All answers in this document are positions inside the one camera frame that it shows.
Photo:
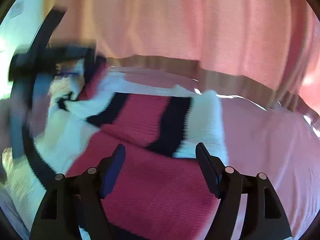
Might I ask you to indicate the pink curtain with tan hem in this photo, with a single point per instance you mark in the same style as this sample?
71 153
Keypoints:
264 50

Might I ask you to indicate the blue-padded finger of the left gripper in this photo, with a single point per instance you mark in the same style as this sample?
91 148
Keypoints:
21 109

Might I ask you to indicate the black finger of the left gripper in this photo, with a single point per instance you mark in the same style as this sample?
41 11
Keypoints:
40 42

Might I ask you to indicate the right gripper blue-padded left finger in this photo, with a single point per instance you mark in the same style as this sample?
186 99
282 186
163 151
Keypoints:
75 201

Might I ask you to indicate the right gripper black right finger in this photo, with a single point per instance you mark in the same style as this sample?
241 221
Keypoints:
265 217

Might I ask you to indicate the white red navy knit sweater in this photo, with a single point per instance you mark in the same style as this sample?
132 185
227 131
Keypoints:
160 192

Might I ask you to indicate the pink bed blanket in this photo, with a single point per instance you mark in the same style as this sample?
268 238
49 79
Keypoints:
277 142

